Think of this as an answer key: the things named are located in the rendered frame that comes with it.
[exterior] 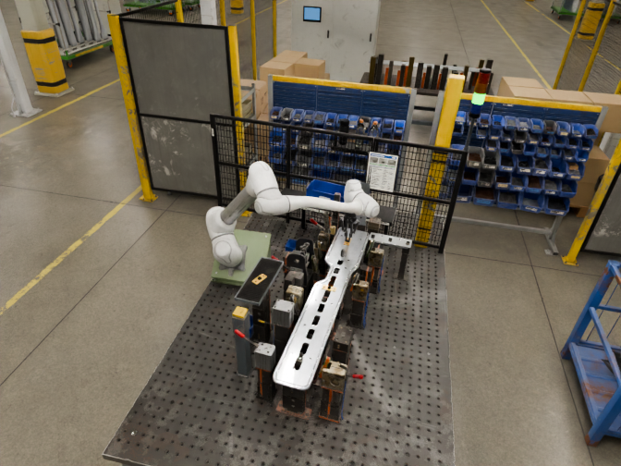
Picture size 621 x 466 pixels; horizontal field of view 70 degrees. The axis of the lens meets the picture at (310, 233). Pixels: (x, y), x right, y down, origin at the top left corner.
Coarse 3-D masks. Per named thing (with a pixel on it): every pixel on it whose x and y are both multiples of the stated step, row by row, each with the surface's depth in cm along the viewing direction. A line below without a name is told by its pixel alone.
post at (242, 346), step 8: (248, 312) 224; (232, 320) 222; (240, 320) 220; (248, 320) 225; (240, 328) 223; (248, 328) 228; (248, 336) 232; (240, 344) 231; (248, 344) 234; (240, 352) 235; (248, 352) 237; (240, 360) 238; (248, 360) 240; (240, 368) 242; (248, 368) 243; (248, 376) 244
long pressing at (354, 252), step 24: (336, 240) 302; (360, 240) 303; (336, 264) 281; (312, 288) 261; (336, 288) 262; (312, 312) 246; (336, 312) 247; (312, 336) 231; (288, 360) 218; (312, 360) 218; (288, 384) 207
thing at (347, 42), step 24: (312, 0) 815; (336, 0) 807; (360, 0) 798; (312, 24) 838; (336, 24) 829; (360, 24) 820; (312, 48) 861; (336, 48) 852; (360, 48) 843; (336, 72) 876; (360, 72) 867
